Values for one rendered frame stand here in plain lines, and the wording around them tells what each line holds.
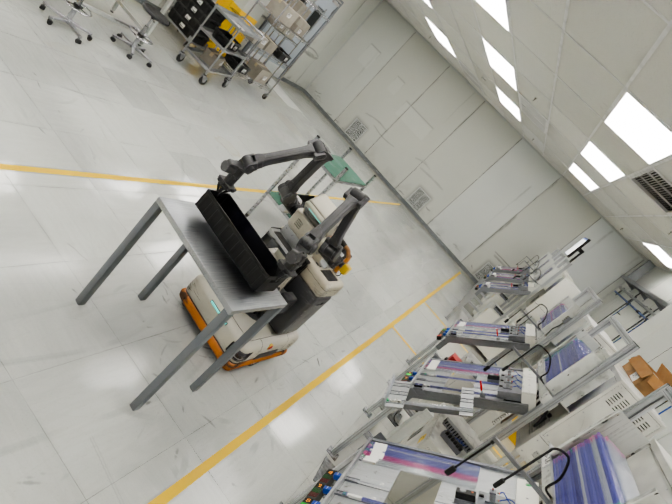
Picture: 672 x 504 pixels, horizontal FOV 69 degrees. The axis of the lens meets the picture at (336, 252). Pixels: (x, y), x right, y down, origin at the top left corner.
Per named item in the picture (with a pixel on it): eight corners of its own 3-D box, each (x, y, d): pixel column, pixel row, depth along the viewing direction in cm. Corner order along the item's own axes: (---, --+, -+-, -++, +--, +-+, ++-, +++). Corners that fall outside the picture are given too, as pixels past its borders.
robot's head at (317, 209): (320, 205, 294) (325, 190, 281) (341, 231, 287) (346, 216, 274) (301, 214, 287) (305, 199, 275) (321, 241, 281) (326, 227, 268)
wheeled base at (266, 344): (238, 289, 378) (258, 269, 370) (282, 357, 358) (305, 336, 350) (173, 294, 318) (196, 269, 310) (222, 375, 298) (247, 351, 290)
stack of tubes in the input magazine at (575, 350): (546, 383, 279) (585, 356, 271) (544, 359, 326) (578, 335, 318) (562, 401, 277) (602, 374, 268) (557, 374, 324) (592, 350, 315)
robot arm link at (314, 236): (367, 203, 246) (350, 191, 249) (369, 196, 241) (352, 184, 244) (312, 257, 226) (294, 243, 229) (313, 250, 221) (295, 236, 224)
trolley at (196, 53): (172, 57, 677) (215, -2, 644) (202, 64, 762) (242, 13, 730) (199, 85, 679) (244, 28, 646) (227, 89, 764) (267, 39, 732)
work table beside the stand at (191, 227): (142, 295, 301) (220, 206, 275) (197, 390, 279) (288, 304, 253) (74, 299, 261) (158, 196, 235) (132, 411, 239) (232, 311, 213)
